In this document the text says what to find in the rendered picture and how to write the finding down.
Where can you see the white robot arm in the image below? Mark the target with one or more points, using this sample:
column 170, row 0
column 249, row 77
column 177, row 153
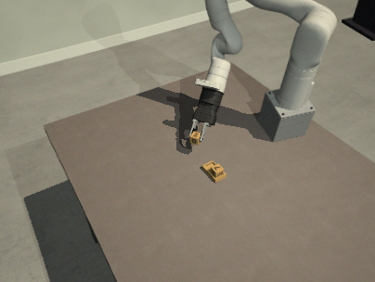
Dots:
column 309, row 43

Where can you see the orange open tray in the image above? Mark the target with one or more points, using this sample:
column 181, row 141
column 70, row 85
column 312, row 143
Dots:
column 207, row 168

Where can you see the orange number cube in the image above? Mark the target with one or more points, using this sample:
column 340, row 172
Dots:
column 217, row 170
column 195, row 138

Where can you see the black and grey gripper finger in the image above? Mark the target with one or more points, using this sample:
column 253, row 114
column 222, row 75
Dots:
column 193, row 127
column 204, row 131

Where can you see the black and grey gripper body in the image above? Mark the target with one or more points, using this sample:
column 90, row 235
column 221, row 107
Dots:
column 210, row 99

